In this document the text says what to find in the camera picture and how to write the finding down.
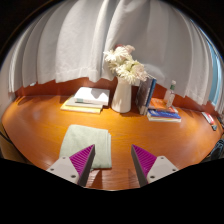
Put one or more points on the wooden chair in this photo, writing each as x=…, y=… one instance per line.
x=8, y=146

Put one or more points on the dark upright book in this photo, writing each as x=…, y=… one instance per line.
x=143, y=95

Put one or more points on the yellow book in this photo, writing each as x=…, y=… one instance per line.
x=80, y=111

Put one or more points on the red booklet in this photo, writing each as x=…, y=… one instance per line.
x=208, y=117

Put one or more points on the dark garment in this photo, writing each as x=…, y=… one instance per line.
x=219, y=150

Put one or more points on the white book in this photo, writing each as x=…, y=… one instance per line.
x=91, y=95

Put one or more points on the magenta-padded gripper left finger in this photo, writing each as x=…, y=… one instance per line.
x=61, y=168

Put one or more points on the window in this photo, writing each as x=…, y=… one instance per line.
x=215, y=80

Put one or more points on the white curtain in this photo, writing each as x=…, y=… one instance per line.
x=66, y=40

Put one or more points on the small dark object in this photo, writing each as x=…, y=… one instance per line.
x=213, y=127

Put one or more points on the orange book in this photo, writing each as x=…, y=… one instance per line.
x=158, y=103

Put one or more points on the clear plastic bottle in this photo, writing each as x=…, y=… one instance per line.
x=170, y=96

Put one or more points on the pale green towel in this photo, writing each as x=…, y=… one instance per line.
x=86, y=140

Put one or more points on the white flower bouquet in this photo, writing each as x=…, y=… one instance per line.
x=128, y=66

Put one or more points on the blue flat book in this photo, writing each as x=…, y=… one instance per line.
x=163, y=114

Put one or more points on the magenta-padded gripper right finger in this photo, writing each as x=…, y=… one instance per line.
x=161, y=168

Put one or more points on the white wall outlet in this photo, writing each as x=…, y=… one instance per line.
x=32, y=83

